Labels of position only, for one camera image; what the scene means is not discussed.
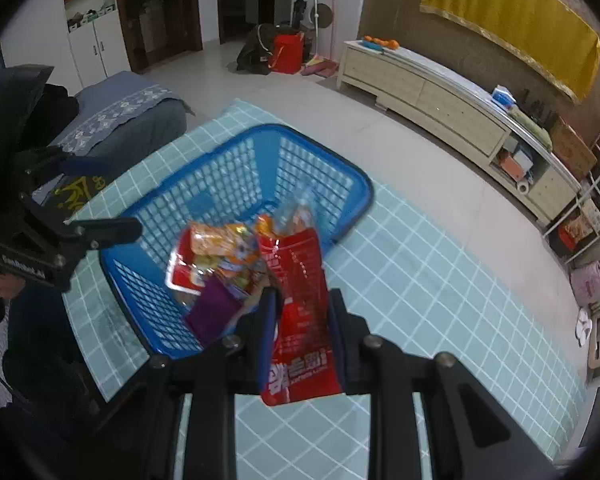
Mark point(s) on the white metal shelf rack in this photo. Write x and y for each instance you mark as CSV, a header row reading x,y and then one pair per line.
x,y
577,228

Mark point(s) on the yellow cloth cover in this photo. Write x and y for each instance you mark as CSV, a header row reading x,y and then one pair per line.
x,y
545,34

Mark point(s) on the white cupboard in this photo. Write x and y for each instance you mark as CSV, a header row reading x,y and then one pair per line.
x,y
95,39

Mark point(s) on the orange snack bag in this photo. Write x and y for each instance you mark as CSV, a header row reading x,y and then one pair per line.
x,y
233,242

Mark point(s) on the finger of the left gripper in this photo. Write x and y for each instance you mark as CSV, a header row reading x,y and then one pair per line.
x,y
84,166
103,233

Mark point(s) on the red bowl noodle packet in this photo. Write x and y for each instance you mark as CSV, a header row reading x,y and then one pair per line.
x,y
187,272

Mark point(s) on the pink bag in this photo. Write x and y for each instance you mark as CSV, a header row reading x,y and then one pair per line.
x,y
585,284

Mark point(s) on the blue tissue box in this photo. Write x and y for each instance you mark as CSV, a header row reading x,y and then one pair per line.
x,y
502,97

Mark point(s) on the grey sofa with lace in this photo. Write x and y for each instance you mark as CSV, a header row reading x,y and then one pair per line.
x,y
122,120

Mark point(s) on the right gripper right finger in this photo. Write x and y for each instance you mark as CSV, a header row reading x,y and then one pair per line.
x,y
470,435

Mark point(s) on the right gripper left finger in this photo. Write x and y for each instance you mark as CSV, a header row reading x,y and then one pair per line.
x,y
142,424

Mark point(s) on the dark green bag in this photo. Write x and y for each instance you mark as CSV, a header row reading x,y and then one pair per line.
x,y
257,50

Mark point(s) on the blue plastic basket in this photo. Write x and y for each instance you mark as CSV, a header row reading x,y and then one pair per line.
x,y
240,219

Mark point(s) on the red snack pouch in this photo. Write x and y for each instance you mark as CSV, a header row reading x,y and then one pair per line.
x,y
303,364

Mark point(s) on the purple yellow snack packet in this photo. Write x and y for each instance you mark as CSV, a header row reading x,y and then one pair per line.
x,y
214,311

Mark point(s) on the plate of oranges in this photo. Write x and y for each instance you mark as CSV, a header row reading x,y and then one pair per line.
x,y
379,44

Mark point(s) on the brown cardboard box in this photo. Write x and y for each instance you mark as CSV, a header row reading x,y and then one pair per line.
x,y
572,151

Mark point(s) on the teal checked tablecloth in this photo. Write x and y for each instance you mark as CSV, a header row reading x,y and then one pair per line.
x,y
415,284

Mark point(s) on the red bag on floor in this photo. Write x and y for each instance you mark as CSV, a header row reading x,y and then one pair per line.
x,y
287,54

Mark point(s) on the cream TV cabinet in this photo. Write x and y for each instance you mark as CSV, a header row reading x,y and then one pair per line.
x,y
463,115

